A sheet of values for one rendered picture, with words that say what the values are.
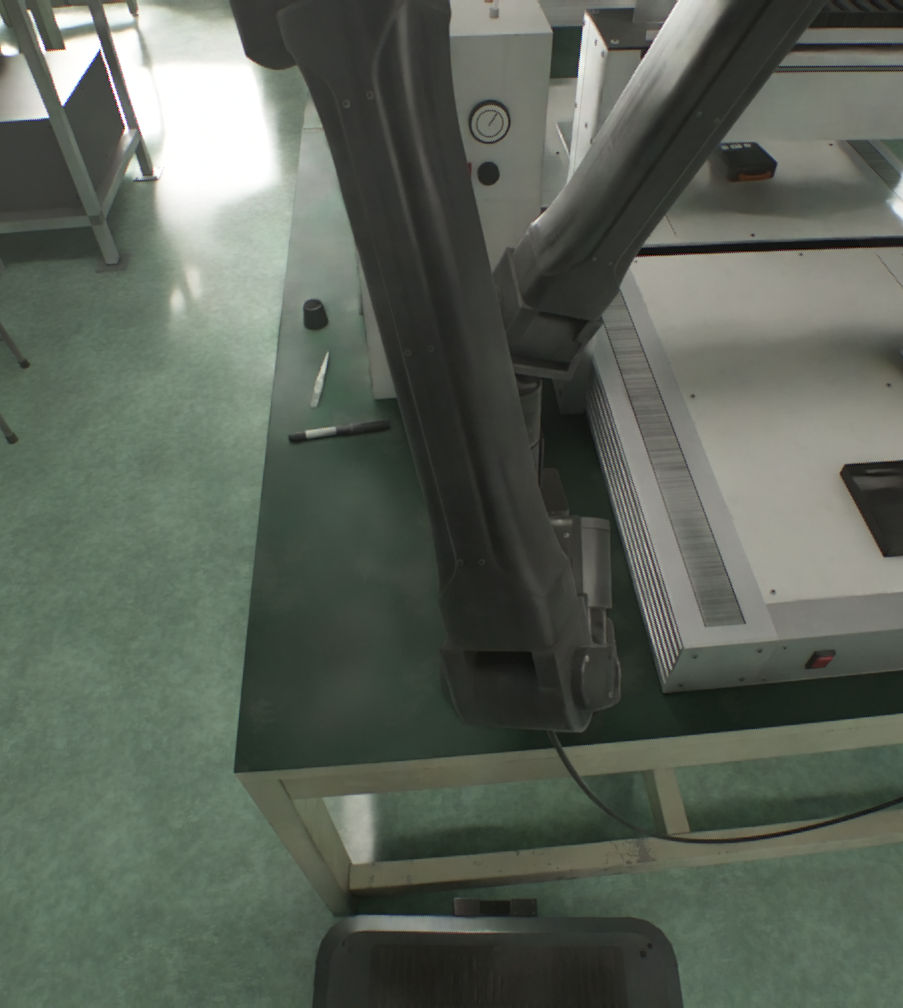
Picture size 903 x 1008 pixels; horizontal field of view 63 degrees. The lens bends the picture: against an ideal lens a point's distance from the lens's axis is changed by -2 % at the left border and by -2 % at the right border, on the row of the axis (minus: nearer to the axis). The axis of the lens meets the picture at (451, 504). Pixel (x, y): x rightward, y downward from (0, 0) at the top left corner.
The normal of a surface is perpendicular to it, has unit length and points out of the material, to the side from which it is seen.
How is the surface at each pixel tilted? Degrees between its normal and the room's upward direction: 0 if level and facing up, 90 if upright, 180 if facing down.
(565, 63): 0
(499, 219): 90
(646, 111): 71
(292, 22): 67
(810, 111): 90
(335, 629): 0
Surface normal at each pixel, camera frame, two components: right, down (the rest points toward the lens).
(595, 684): 0.88, -0.07
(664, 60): -0.92, -0.02
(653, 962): -0.01, -0.63
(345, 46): -0.40, 0.39
